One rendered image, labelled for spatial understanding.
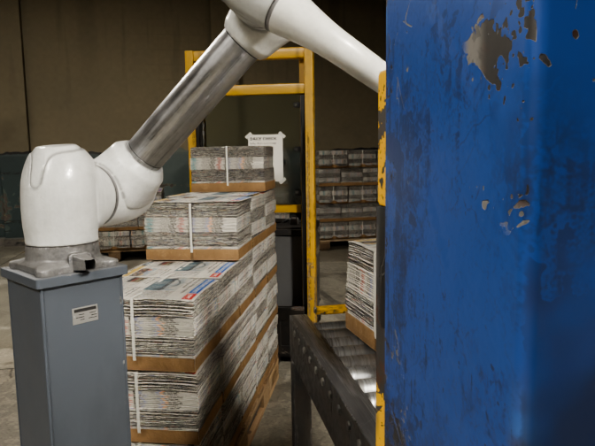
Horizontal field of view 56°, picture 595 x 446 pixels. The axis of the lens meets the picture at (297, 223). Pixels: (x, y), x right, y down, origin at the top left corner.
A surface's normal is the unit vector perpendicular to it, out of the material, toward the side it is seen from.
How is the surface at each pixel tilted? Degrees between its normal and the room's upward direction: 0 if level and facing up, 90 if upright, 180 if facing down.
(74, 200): 88
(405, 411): 90
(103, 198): 91
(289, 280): 90
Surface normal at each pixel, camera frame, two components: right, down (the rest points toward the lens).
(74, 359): 0.72, 0.07
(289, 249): -0.13, 0.12
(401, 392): -0.98, 0.04
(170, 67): 0.18, 0.11
